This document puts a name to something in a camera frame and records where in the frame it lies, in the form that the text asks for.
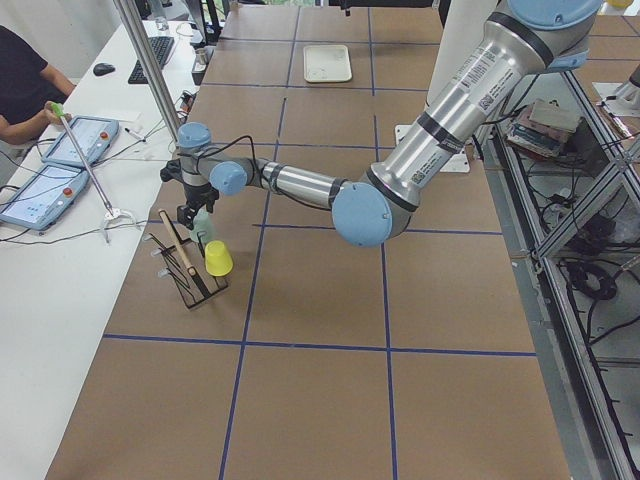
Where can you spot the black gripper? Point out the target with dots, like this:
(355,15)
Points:
(194,193)

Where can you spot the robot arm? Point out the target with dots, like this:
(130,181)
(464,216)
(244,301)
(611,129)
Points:
(519,38)

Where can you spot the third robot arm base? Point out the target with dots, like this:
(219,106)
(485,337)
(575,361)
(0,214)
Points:
(618,101)

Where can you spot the yellow plastic cup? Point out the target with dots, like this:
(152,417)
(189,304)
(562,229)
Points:
(218,260)

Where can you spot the metal cup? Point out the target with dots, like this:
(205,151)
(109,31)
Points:
(201,56)

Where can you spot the white bear print tray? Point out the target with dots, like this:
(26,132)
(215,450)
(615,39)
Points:
(326,64)

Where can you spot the black marker pen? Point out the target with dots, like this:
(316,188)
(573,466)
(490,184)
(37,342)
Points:
(134,134)

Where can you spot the upper teach pendant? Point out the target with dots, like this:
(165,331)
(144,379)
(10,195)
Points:
(94,136)

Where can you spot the teach pendant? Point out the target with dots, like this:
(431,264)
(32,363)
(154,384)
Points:
(94,136)
(44,198)

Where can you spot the lower teach pendant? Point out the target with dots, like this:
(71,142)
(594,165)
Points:
(44,198)

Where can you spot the black computer mouse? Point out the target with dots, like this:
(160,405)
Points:
(102,69)

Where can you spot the reacher grabber stick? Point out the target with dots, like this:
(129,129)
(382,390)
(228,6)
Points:
(112,213)

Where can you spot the person in black shirt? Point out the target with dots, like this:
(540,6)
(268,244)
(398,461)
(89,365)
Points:
(29,86)

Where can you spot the stack of books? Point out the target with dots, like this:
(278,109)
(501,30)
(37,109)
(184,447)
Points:
(543,128)

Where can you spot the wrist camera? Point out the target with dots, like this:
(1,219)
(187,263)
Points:
(171,171)

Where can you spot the wooden rack handle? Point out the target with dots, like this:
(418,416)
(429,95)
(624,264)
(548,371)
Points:
(191,270)

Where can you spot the aluminium frame post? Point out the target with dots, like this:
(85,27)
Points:
(137,33)

